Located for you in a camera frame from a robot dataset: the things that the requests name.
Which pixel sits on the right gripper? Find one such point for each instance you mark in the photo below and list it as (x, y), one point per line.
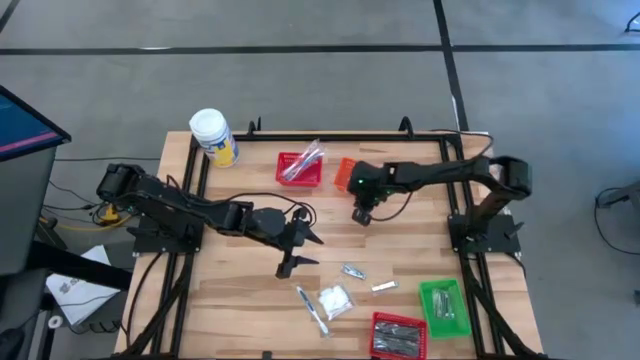
(372, 182)

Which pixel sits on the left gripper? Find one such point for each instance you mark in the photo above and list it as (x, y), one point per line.
(295, 235)

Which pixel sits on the orange plastic mesh basket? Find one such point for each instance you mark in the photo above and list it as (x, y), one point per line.
(344, 172)

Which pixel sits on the cotton balls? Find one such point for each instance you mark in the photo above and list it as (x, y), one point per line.
(334, 301)

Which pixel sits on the blue toothbrush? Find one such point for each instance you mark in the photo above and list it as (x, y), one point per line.
(312, 310)
(307, 157)
(302, 166)

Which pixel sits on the black comb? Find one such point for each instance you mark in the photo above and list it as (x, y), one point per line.
(397, 327)
(395, 342)
(395, 335)
(395, 350)

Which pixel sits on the clear bag with black parts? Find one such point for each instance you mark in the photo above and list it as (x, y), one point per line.
(438, 302)

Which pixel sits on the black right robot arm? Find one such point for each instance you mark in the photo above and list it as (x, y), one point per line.
(450, 172)

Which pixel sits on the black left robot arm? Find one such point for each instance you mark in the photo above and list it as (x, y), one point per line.
(175, 205)

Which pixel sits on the red plastic mesh basket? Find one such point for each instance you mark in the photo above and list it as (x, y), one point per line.
(285, 172)
(400, 317)

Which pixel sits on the yellow white wipes canister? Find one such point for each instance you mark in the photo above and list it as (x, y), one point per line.
(215, 135)

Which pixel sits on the green plastic mesh basket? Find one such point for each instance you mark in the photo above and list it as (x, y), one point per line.
(455, 327)

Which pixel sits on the black support beam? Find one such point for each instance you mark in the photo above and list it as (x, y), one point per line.
(80, 267)

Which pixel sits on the white paper sheet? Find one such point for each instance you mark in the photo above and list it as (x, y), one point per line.
(85, 305)

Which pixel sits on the grey furniture leg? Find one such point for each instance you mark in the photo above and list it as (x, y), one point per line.
(625, 195)

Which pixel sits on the white tape roll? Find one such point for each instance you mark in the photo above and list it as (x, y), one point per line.
(50, 320)

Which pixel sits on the computer monitor with blue screen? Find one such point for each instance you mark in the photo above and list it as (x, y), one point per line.
(25, 127)

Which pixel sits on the black stand base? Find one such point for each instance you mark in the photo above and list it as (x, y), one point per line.
(12, 345)

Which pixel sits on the black metal table frame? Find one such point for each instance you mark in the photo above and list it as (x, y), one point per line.
(350, 136)

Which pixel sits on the small black bracket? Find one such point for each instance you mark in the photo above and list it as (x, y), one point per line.
(267, 355)

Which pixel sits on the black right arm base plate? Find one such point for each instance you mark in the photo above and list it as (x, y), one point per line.
(505, 245)

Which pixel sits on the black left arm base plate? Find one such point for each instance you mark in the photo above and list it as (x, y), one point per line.
(150, 245)

